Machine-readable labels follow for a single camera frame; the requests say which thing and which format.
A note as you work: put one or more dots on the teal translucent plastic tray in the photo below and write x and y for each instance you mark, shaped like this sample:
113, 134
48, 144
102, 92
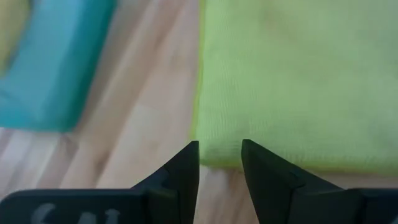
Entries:
56, 77

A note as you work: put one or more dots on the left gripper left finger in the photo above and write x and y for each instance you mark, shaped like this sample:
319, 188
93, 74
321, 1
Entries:
140, 205

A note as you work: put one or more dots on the yellow microfiber towel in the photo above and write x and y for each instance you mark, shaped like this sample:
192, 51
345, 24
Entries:
9, 31

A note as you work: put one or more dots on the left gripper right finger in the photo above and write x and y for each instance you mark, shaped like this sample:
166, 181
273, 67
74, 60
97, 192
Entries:
295, 202

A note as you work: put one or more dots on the lime green microfiber towel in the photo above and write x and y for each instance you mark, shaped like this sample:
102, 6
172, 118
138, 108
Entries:
295, 77

